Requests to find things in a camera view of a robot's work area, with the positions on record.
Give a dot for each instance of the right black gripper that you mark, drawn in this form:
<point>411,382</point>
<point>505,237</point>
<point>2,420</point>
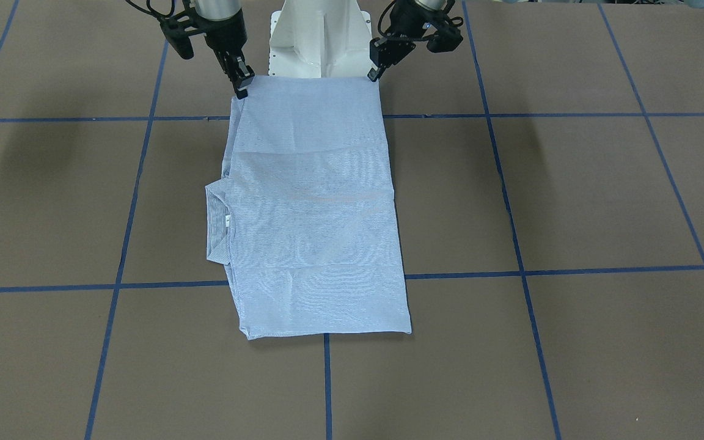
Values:
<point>225,32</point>

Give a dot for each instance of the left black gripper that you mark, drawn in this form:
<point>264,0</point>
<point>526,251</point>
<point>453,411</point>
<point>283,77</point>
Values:
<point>409,25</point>

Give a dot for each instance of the light blue striped shirt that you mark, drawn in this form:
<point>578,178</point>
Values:
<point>303,217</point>

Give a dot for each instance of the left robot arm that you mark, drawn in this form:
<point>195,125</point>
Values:
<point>401,25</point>

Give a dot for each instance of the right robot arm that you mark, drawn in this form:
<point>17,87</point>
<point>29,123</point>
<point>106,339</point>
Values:
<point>218,10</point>

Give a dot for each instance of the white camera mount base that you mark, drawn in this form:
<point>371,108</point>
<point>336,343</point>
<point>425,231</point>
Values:
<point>320,39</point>

